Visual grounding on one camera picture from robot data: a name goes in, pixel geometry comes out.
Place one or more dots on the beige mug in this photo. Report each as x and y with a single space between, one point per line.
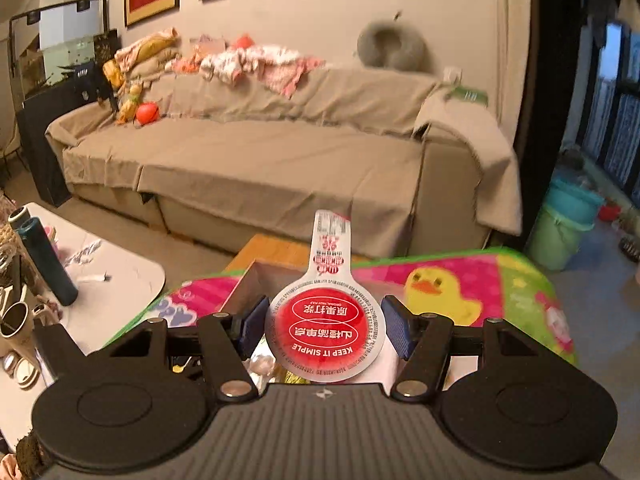
15 330

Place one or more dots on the small red toy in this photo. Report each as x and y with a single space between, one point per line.
245 43

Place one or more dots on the folded baby blanket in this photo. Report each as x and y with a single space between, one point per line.
145 50

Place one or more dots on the grey neck pillow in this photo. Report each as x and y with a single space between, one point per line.
367 45

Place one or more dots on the yellow plush toy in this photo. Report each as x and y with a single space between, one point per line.
129 105

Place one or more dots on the beige covered sofa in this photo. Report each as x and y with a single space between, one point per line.
275 160

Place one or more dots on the dark teal bottle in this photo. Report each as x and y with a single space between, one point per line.
50 270

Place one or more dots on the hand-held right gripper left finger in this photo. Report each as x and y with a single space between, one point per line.
252 327

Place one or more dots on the glass fish tank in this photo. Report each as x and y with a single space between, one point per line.
55 45

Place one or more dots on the dark cabinet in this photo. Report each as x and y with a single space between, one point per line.
40 160

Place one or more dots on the pile of baby clothes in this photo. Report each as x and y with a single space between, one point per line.
280 67

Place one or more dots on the pink cardboard box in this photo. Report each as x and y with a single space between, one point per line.
292 275

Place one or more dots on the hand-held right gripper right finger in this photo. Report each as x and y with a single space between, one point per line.
400 330

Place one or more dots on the red basin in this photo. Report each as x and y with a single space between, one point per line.
610 212

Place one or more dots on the red round jelly cup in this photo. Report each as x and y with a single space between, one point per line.
325 330

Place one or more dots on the beige curtain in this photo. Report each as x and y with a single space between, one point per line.
515 35

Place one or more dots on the colourful play mat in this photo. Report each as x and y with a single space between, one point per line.
475 280

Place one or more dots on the dark slipper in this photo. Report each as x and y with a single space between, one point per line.
630 250

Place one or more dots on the white paper scraps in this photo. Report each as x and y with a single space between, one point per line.
87 260

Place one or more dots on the green plastic bucket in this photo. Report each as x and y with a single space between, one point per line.
555 245

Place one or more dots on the wooden side table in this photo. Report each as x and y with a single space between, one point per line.
270 247

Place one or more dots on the green digital clock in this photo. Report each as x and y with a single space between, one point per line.
469 95

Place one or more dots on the teal plastic basin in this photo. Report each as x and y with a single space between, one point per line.
575 200

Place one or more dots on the hanging laundry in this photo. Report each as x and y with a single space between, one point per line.
630 0

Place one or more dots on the orange ball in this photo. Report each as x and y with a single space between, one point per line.
147 113

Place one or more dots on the white coffee table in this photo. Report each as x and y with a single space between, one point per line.
125 270

